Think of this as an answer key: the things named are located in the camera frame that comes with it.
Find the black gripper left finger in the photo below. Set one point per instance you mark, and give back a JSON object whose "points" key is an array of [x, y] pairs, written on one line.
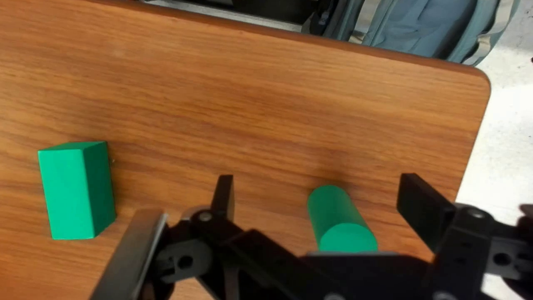
{"points": [[224, 201]]}

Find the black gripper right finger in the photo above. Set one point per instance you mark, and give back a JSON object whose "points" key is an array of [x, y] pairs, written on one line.
{"points": [[424, 209]]}

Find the green cylinder block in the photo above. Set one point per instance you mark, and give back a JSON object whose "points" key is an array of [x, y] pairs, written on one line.
{"points": [[337, 224]]}

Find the green rectangular block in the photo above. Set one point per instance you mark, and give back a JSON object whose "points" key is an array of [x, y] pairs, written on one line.
{"points": [[77, 189]]}

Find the blue grey backpack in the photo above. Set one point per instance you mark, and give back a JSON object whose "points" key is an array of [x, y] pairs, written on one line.
{"points": [[454, 31]]}

